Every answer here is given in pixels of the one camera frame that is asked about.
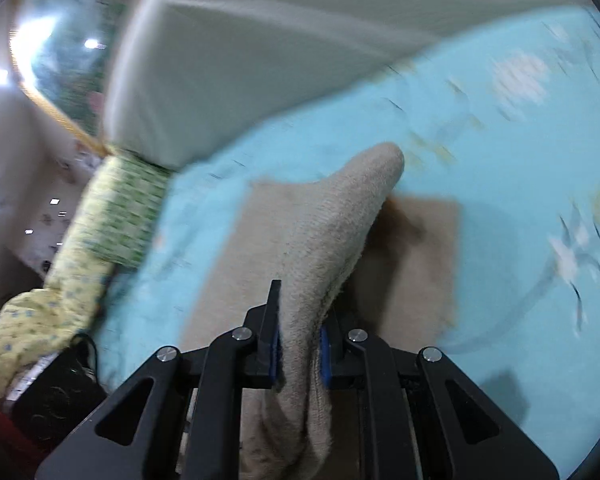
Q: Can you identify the green checked pillow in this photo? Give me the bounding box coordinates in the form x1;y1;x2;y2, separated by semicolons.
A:
61;155;175;269

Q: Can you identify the beige knitted sweater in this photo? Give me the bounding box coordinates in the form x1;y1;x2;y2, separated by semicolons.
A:
180;141;464;480

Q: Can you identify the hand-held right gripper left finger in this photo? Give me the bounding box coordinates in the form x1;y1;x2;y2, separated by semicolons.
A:
35;280;284;480

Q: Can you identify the blue floral bed sheet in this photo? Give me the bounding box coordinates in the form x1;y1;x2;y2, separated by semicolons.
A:
94;7;600;480

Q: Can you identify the gold picture frame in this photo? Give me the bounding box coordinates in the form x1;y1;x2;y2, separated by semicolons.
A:
7;0;136;157

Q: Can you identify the light green striped blanket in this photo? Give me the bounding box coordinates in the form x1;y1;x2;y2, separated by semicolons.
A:
100;0;590;171

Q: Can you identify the red cloth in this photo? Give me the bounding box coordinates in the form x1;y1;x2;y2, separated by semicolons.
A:
0;406;48;480

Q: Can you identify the yellow floral pillow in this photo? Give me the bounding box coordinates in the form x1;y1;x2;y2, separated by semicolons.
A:
0;259;117;397

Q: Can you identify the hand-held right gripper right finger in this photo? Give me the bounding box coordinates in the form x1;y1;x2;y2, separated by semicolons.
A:
317;309;561;480

